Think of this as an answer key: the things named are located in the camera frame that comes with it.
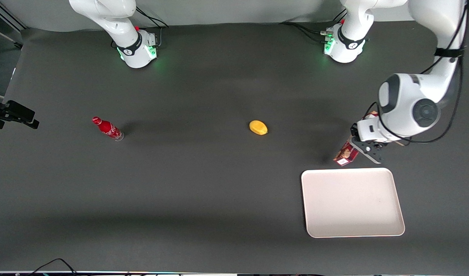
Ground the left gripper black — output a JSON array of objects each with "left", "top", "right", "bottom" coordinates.
[{"left": 350, "top": 123, "right": 385, "bottom": 164}]

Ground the red cookie box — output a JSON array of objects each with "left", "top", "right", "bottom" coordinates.
[{"left": 333, "top": 110, "right": 405, "bottom": 168}]

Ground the beige plastic tray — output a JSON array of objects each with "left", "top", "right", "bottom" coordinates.
[{"left": 301, "top": 168, "right": 406, "bottom": 239}]

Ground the yellow lemon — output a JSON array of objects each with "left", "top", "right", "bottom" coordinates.
[{"left": 249, "top": 120, "right": 269, "bottom": 136}]

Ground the red cola bottle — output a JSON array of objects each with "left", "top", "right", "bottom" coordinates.
[{"left": 92, "top": 117, "right": 125, "bottom": 142}]

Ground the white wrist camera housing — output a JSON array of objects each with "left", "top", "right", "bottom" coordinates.
[{"left": 356, "top": 117, "right": 381, "bottom": 143}]

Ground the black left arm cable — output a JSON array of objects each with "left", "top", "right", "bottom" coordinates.
[{"left": 363, "top": 0, "right": 469, "bottom": 145}]

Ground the aluminium frame rail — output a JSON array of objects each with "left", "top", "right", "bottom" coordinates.
[{"left": 0, "top": 0, "right": 29, "bottom": 32}]

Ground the black left base cable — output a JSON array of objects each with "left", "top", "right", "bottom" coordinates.
[{"left": 279, "top": 21, "right": 333, "bottom": 43}]

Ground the black base cable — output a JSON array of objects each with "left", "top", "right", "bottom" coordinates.
[
  {"left": 279, "top": 21, "right": 333, "bottom": 43},
  {"left": 136, "top": 7, "right": 169, "bottom": 28}
]

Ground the black arm cable strap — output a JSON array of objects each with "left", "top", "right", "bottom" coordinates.
[{"left": 434, "top": 47, "right": 466, "bottom": 59}]

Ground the black looped floor cable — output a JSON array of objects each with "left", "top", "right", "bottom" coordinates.
[{"left": 28, "top": 258, "right": 79, "bottom": 276}]

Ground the black right base cable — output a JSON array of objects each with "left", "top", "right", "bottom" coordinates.
[{"left": 136, "top": 7, "right": 169, "bottom": 28}]

